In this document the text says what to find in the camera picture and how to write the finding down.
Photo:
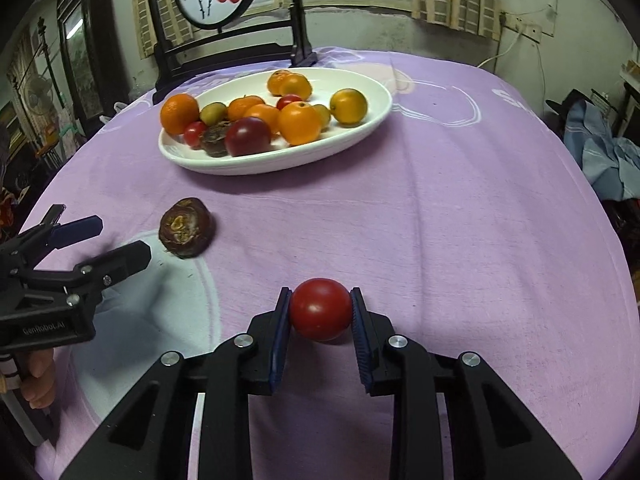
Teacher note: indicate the tan longan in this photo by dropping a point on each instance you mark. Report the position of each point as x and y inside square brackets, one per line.
[212, 112]
[322, 116]

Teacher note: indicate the yellow-green orange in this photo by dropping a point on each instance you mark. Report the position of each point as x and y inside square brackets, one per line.
[348, 106]

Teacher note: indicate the white plastic bag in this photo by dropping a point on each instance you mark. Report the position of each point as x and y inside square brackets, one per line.
[112, 112]

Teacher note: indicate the purple tablecloth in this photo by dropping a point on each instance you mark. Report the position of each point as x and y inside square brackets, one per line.
[475, 235]

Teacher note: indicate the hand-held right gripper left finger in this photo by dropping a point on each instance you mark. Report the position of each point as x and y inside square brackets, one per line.
[278, 350]

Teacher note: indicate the dark cloth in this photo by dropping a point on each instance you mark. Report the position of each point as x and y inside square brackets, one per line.
[565, 102]

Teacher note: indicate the dark purple tomato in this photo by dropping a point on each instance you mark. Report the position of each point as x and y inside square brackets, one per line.
[247, 136]

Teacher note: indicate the white oval plate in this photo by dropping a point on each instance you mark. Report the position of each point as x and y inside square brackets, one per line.
[350, 140]

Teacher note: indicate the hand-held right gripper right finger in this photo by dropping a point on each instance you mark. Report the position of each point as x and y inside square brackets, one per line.
[361, 355]

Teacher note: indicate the person's left hand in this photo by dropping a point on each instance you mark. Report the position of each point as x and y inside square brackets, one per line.
[40, 380]

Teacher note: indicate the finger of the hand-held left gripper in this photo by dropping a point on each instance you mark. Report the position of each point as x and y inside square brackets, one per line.
[125, 260]
[80, 227]

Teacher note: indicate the large rough mandarin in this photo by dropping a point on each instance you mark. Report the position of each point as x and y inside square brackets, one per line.
[300, 86]

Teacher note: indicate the blue clothing pile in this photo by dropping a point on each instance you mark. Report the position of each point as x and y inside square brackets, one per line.
[605, 150]

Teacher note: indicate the wall outlet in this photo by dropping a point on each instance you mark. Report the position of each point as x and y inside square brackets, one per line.
[522, 27]

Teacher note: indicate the small dark water chestnut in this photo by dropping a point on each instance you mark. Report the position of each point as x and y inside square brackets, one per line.
[215, 139]

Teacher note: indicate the standing fan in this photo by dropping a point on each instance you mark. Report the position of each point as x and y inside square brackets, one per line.
[39, 92]

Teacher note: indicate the large smooth orange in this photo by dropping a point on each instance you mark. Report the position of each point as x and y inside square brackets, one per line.
[179, 114]

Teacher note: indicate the small red cherry tomato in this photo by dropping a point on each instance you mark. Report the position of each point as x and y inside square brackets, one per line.
[194, 133]

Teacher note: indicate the dark wooden cabinet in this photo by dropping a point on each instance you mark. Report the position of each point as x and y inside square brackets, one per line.
[82, 50]

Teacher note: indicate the large dark water chestnut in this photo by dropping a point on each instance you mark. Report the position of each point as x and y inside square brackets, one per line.
[186, 227]

